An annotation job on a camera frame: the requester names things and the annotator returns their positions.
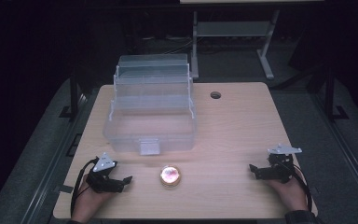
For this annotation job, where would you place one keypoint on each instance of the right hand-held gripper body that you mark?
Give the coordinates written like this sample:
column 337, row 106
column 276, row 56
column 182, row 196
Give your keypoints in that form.
column 278, row 166

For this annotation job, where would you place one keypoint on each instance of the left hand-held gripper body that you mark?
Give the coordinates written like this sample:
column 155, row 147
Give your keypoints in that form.
column 101, row 177

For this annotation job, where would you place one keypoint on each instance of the person's right hand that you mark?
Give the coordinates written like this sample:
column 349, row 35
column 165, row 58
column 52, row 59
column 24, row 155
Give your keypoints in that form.
column 289, row 193

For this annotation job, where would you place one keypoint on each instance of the white metal stand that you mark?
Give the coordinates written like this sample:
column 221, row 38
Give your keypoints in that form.
column 233, row 40

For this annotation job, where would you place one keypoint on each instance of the person's left hand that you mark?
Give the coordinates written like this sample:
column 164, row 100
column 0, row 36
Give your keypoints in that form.
column 88, row 202

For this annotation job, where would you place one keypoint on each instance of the clear plastic tiered storage box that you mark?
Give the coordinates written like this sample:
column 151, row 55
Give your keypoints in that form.
column 150, row 105

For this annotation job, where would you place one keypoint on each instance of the black metal post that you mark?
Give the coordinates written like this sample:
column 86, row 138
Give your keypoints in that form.
column 331, row 93
column 74, row 93

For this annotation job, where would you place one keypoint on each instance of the small round gold-rimmed jar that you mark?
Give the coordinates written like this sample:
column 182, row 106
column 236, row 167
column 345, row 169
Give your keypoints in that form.
column 170, row 175

